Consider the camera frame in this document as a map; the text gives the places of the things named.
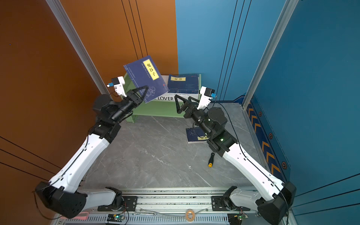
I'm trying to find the tape roll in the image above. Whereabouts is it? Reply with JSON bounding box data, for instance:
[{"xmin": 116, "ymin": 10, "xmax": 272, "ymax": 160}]
[{"xmin": 185, "ymin": 209, "xmax": 196, "ymax": 222}]

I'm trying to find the silver wrench on rail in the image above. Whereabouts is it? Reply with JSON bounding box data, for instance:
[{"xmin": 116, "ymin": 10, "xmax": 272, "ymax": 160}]
[{"xmin": 133, "ymin": 211, "xmax": 157, "ymax": 216}]

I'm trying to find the yellow black screwdriver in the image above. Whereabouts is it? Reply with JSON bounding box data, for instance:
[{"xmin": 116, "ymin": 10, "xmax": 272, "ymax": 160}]
[{"xmin": 208, "ymin": 153, "xmax": 215, "ymax": 168}]

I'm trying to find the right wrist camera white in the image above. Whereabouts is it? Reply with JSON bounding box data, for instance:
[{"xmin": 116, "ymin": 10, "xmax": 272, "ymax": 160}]
[{"xmin": 197, "ymin": 86, "xmax": 216, "ymax": 110}]

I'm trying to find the blue book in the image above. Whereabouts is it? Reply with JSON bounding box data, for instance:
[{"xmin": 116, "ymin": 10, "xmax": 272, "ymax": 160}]
[
  {"xmin": 186, "ymin": 127, "xmax": 208, "ymax": 143},
  {"xmin": 167, "ymin": 74, "xmax": 199, "ymax": 94},
  {"xmin": 124, "ymin": 56, "xmax": 169, "ymax": 103}
]

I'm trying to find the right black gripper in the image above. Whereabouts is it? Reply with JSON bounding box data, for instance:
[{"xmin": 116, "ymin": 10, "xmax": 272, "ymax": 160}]
[{"xmin": 176, "ymin": 96, "xmax": 214, "ymax": 138}]

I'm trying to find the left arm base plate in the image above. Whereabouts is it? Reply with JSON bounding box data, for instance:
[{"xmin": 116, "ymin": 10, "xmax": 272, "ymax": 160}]
[{"xmin": 97, "ymin": 196, "xmax": 138, "ymax": 212}]

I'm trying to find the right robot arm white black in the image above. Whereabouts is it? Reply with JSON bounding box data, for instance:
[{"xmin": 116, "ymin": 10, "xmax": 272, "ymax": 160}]
[{"xmin": 174, "ymin": 95, "xmax": 296, "ymax": 225}]

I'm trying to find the pink tool on rail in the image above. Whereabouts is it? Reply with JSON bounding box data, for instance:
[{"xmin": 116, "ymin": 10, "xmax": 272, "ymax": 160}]
[{"xmin": 74, "ymin": 211, "xmax": 89, "ymax": 220}]

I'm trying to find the white LOVER book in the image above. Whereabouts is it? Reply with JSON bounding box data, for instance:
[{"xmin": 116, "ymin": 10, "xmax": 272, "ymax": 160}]
[{"xmin": 153, "ymin": 92, "xmax": 201, "ymax": 102}]

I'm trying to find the left circuit board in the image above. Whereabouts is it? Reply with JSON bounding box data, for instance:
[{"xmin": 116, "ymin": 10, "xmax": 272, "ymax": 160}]
[{"xmin": 106, "ymin": 214, "xmax": 126, "ymax": 225}]

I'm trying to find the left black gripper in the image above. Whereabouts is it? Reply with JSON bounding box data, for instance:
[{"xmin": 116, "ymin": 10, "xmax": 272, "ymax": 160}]
[{"xmin": 110, "ymin": 86, "xmax": 146, "ymax": 127}]

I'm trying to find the green wooden shelf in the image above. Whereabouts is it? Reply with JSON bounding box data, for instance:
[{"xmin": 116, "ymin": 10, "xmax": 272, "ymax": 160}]
[{"xmin": 122, "ymin": 73, "xmax": 202, "ymax": 123}]

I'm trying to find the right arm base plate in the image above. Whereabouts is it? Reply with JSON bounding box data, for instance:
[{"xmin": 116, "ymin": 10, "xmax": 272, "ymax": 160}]
[{"xmin": 211, "ymin": 196, "xmax": 250, "ymax": 212}]

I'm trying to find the circuit board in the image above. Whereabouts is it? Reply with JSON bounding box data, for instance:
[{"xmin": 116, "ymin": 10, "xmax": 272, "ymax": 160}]
[
  {"xmin": 227, "ymin": 214, "xmax": 248, "ymax": 225},
  {"xmin": 106, "ymin": 214, "xmax": 126, "ymax": 225}
]

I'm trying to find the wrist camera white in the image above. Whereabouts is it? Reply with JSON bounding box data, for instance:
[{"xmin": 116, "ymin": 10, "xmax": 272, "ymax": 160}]
[
  {"xmin": 106, "ymin": 76, "xmax": 127, "ymax": 98},
  {"xmin": 197, "ymin": 86, "xmax": 216, "ymax": 110}
]

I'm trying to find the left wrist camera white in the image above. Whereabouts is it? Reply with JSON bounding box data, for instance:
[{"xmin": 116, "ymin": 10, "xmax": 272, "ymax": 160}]
[{"xmin": 106, "ymin": 76, "xmax": 127, "ymax": 98}]

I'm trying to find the right circuit board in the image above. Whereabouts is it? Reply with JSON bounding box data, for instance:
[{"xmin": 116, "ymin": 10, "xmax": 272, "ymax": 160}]
[{"xmin": 227, "ymin": 214, "xmax": 248, "ymax": 225}]

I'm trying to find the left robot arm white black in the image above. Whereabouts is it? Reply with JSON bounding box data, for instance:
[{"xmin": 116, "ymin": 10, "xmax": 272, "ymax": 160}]
[{"xmin": 33, "ymin": 85, "xmax": 149, "ymax": 218}]

